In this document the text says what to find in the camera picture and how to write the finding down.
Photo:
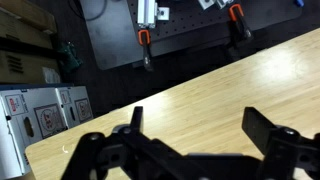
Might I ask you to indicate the white printed cardboard box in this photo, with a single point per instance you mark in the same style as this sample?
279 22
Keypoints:
40 123

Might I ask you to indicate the white metal corner bracket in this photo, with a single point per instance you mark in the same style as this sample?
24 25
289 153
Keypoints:
163 13

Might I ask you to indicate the silver aluminium extrusion post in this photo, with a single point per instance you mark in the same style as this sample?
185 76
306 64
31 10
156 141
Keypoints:
146 11

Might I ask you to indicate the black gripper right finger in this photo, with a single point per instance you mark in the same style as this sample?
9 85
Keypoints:
283 146

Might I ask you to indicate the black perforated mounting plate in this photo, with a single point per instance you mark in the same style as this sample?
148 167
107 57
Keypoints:
200 26

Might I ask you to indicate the small blue object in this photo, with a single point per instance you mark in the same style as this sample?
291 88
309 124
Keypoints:
299 2

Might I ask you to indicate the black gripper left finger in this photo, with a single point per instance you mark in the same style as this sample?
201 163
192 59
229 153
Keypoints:
131 150

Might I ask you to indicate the orange black bar clamp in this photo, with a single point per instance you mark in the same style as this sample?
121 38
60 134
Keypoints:
145 46
238 23

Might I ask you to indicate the green metal object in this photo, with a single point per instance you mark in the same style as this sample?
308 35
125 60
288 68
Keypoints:
70 56

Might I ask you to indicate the dark grey metal plate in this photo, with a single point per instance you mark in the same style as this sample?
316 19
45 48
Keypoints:
106 36

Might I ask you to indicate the brown cardboard box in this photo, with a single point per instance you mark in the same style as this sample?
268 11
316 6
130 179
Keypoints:
26 13
25 68

